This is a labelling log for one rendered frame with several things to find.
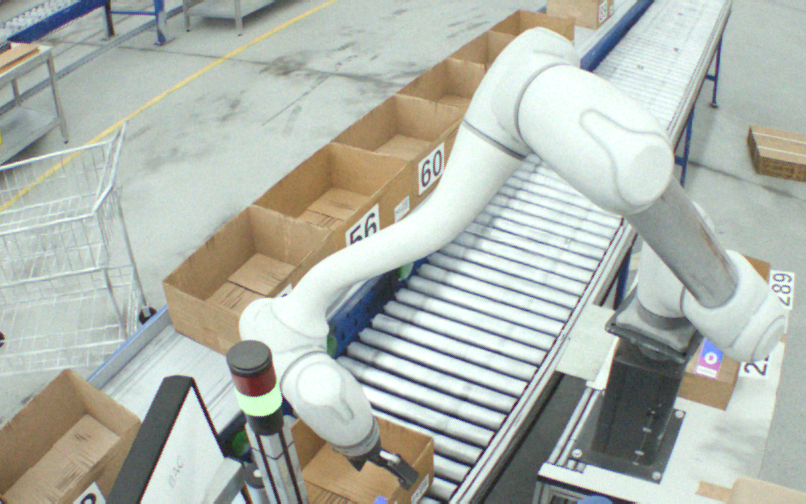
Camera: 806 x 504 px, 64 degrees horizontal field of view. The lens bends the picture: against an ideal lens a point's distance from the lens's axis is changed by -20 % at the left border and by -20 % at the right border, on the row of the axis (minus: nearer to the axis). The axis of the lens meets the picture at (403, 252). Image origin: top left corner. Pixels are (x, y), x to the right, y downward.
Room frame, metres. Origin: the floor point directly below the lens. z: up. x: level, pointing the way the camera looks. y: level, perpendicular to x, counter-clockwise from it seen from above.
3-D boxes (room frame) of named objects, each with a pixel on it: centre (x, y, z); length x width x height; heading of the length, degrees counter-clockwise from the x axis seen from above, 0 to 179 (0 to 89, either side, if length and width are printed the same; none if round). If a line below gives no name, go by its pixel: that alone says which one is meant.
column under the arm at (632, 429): (1.17, -0.55, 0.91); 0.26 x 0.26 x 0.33; 60
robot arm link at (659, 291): (1.16, -0.55, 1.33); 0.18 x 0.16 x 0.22; 24
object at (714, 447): (1.37, -0.80, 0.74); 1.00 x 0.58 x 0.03; 150
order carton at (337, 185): (1.93, 0.19, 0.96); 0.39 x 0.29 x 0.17; 148
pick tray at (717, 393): (1.42, -0.77, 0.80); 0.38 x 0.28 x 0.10; 59
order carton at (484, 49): (2.93, -0.43, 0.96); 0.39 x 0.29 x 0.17; 148
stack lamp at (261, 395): (0.59, 0.16, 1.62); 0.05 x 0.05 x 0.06
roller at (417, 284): (1.74, -0.23, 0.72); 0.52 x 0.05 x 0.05; 58
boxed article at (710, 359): (1.39, -0.86, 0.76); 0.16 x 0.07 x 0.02; 149
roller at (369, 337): (1.52, -0.09, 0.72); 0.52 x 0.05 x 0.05; 58
